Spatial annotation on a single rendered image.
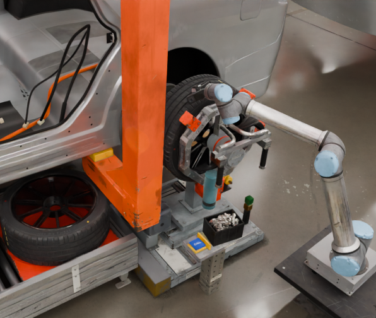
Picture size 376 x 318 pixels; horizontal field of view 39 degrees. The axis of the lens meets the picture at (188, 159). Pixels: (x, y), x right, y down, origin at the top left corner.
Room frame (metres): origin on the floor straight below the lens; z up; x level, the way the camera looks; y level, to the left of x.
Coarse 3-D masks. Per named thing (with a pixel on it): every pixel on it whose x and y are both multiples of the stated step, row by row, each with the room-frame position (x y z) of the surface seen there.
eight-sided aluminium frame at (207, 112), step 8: (200, 112) 2.56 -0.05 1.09; (208, 112) 2.53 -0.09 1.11; (216, 112) 2.57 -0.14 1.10; (200, 120) 2.54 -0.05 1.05; (208, 120) 2.53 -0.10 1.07; (200, 128) 2.49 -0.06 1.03; (248, 128) 2.79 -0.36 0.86; (184, 136) 2.47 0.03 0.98; (192, 136) 2.46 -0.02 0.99; (184, 144) 2.44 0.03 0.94; (184, 152) 2.44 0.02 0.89; (184, 160) 2.43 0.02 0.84; (184, 168) 2.44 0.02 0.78; (216, 168) 2.66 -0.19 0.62; (224, 168) 2.68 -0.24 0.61; (232, 168) 2.68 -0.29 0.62; (192, 176) 2.48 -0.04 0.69; (200, 176) 2.53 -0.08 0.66; (224, 176) 2.64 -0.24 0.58
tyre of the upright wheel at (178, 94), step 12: (180, 84) 2.75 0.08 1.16; (192, 84) 2.74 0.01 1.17; (228, 84) 2.85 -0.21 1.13; (168, 96) 2.70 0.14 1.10; (180, 96) 2.66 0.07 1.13; (168, 108) 2.63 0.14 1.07; (180, 108) 2.58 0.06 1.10; (192, 108) 2.56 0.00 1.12; (168, 120) 2.56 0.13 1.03; (168, 132) 2.51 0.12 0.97; (180, 132) 2.51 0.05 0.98; (168, 144) 2.47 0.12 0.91; (168, 156) 2.47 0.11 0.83; (168, 168) 2.50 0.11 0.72; (192, 180) 2.59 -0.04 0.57
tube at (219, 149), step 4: (220, 116) 2.57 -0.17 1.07; (220, 120) 2.58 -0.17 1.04; (220, 124) 2.57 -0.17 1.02; (220, 128) 2.56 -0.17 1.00; (224, 128) 2.54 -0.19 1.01; (228, 132) 2.50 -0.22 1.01; (232, 136) 2.46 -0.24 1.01; (232, 140) 2.42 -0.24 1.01; (224, 144) 2.38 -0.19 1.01; (228, 144) 2.38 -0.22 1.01; (232, 144) 2.40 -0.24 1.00; (216, 148) 2.35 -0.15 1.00; (220, 148) 2.35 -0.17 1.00; (224, 148) 2.36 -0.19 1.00; (220, 152) 2.35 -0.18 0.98
